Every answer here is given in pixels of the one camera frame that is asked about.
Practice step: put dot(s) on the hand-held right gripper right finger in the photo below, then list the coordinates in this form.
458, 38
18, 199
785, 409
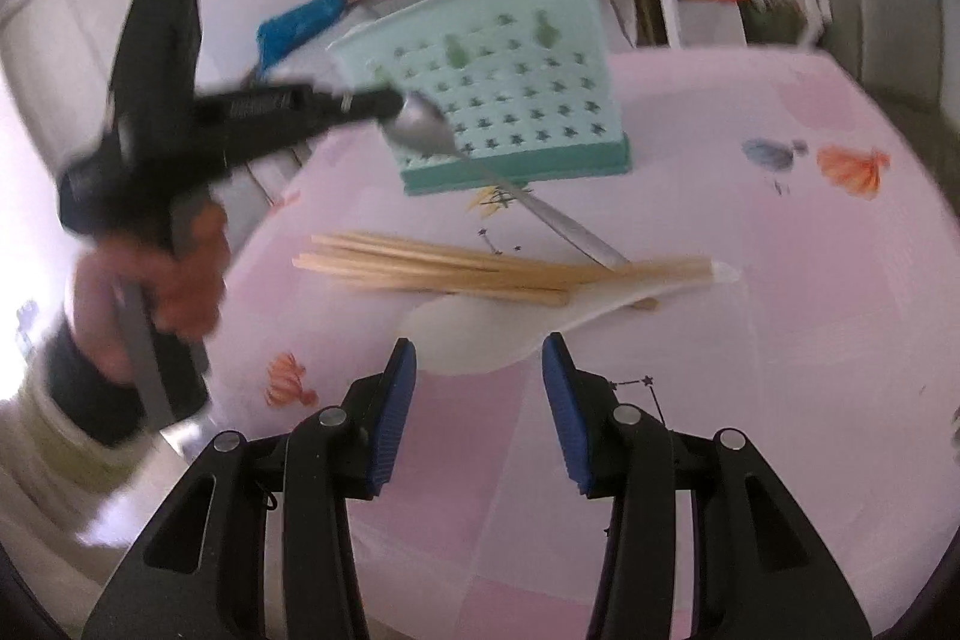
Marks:
562, 415

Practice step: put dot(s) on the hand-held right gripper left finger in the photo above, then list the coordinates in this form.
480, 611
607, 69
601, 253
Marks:
394, 415

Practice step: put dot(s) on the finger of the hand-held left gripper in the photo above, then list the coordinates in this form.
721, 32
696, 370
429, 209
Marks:
360, 104

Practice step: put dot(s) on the metal spoon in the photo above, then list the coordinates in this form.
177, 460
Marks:
420, 126

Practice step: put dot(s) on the white plastic rice spoon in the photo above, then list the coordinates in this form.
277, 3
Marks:
465, 332

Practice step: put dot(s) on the set of wooden chopsticks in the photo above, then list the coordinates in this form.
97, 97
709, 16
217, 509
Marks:
450, 269

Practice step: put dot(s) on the green plastic utensil basket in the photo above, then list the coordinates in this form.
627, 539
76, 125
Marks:
525, 85

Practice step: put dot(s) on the person's left forearm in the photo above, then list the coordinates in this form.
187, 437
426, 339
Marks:
67, 430

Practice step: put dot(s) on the person's left hand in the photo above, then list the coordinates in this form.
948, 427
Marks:
199, 280

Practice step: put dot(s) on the blue plastic bag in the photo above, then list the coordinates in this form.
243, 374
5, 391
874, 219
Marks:
300, 21

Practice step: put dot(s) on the white door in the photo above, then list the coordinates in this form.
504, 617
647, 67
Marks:
60, 10

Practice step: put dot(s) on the pink printed tablecloth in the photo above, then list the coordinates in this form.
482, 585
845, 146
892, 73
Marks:
750, 347

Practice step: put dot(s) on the white foam box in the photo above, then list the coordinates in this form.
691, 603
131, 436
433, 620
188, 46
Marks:
712, 21

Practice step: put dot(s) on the white plastic jug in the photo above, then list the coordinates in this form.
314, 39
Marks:
819, 6

